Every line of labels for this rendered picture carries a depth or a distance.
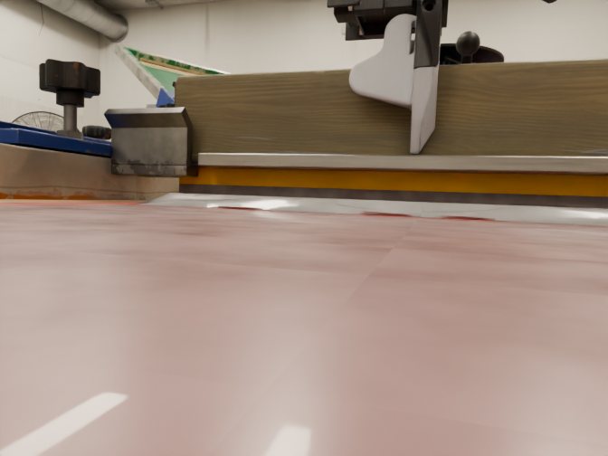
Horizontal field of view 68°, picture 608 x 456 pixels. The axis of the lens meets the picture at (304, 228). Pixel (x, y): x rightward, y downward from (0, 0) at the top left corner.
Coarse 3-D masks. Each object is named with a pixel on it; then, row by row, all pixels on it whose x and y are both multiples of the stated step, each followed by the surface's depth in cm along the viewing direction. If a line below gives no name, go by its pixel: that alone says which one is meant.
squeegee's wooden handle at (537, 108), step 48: (192, 96) 37; (240, 96) 36; (288, 96) 34; (336, 96) 33; (480, 96) 31; (528, 96) 30; (576, 96) 29; (192, 144) 37; (240, 144) 36; (288, 144) 35; (336, 144) 34; (384, 144) 33; (432, 144) 32; (480, 144) 31; (528, 144) 30; (576, 144) 29
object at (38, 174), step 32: (0, 160) 28; (32, 160) 30; (64, 160) 33; (96, 160) 36; (0, 192) 28; (32, 192) 30; (64, 192) 33; (96, 192) 36; (128, 192) 40; (160, 192) 45
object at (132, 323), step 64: (0, 256) 5; (64, 256) 5; (128, 256) 6; (192, 256) 6; (256, 256) 6; (320, 256) 6; (384, 256) 6; (0, 320) 3; (64, 320) 3; (128, 320) 3; (192, 320) 3; (256, 320) 3; (320, 320) 3; (0, 384) 2; (64, 384) 2; (128, 384) 2; (192, 384) 2; (256, 384) 2; (0, 448) 1; (64, 448) 1; (128, 448) 1; (192, 448) 1
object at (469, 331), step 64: (448, 256) 7; (512, 256) 7; (576, 256) 7; (384, 320) 3; (448, 320) 3; (512, 320) 3; (576, 320) 3; (320, 384) 2; (384, 384) 2; (448, 384) 2; (512, 384) 2; (576, 384) 2; (256, 448) 1; (320, 448) 1; (384, 448) 1; (448, 448) 1; (512, 448) 1; (576, 448) 2
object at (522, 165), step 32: (224, 160) 35; (256, 160) 34; (288, 160) 33; (320, 160) 33; (352, 160) 32; (384, 160) 32; (416, 160) 31; (448, 160) 30; (480, 160) 30; (512, 160) 29; (544, 160) 29; (576, 160) 28
